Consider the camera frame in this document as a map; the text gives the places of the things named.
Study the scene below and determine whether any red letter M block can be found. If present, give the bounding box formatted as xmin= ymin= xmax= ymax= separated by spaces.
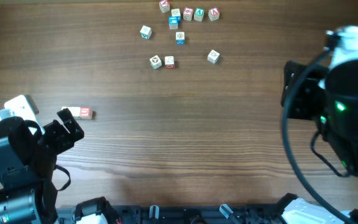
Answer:
xmin=68 ymin=107 xmax=81 ymax=119

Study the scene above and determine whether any blue letter P block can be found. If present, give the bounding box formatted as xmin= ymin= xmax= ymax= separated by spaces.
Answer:
xmin=61 ymin=106 xmax=73 ymax=113

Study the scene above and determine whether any red sided picture block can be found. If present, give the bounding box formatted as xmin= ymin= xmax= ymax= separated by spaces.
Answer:
xmin=79 ymin=107 xmax=93 ymax=119

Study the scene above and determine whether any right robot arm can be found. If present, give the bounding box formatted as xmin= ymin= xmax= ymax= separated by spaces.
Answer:
xmin=281 ymin=59 xmax=358 ymax=215

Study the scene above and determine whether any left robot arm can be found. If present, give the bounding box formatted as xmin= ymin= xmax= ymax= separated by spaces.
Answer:
xmin=0 ymin=108 xmax=123 ymax=224

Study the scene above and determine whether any green sided block right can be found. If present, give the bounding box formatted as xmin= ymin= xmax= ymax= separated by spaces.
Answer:
xmin=207 ymin=50 xmax=220 ymax=64

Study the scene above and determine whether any green sided block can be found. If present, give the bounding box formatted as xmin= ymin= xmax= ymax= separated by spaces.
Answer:
xmin=140 ymin=26 xmax=152 ymax=39
xmin=207 ymin=50 xmax=220 ymax=64

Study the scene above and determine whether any brown picture block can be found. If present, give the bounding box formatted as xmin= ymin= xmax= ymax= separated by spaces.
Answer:
xmin=149 ymin=55 xmax=162 ymax=70

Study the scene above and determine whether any red sided block bottom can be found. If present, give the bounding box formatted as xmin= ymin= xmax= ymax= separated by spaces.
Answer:
xmin=164 ymin=56 xmax=175 ymax=69

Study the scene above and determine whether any green sided block left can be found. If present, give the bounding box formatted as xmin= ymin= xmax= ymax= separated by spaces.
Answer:
xmin=140 ymin=26 xmax=152 ymax=39

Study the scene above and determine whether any red letter A block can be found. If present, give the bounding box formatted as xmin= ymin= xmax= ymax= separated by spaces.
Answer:
xmin=208 ymin=7 xmax=220 ymax=21

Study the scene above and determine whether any green letter V block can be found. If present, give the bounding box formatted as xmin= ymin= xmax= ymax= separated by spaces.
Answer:
xmin=193 ymin=7 xmax=204 ymax=22

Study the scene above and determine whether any orange picture blue block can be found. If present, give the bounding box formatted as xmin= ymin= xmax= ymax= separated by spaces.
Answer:
xmin=175 ymin=32 xmax=185 ymax=45

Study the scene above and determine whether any red number nine block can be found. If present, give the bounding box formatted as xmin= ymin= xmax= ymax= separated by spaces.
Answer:
xmin=183 ymin=7 xmax=194 ymax=21

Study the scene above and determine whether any red letter block top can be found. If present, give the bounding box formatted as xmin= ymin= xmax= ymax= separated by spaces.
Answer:
xmin=158 ymin=0 xmax=170 ymax=13

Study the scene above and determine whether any tan picture block top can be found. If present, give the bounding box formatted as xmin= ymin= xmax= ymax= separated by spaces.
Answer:
xmin=171 ymin=9 xmax=181 ymax=17

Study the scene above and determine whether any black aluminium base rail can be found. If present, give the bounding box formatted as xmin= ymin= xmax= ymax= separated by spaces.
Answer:
xmin=57 ymin=204 xmax=286 ymax=224

